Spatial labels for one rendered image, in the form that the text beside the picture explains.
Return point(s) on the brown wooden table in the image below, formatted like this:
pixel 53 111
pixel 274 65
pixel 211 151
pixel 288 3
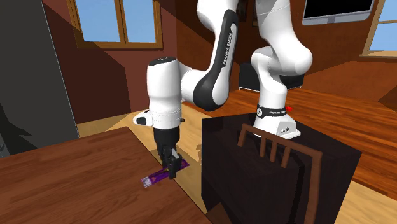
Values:
pixel 77 180

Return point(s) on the grey framed black television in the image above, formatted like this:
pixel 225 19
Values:
pixel 338 9

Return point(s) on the wooden framed window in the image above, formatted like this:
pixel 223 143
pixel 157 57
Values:
pixel 99 21
pixel 383 31

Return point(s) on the brown wooden chair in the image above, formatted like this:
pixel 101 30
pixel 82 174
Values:
pixel 314 186

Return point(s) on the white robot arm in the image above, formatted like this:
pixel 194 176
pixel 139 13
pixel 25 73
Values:
pixel 162 90

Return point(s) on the large dark grey cabinet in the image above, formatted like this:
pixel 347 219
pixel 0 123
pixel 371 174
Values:
pixel 31 77

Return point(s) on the flat purple packet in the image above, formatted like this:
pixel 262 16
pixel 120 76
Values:
pixel 155 178

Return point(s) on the dark robot stand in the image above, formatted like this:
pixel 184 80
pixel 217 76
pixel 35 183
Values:
pixel 242 173

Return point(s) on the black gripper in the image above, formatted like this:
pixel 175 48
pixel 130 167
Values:
pixel 166 136

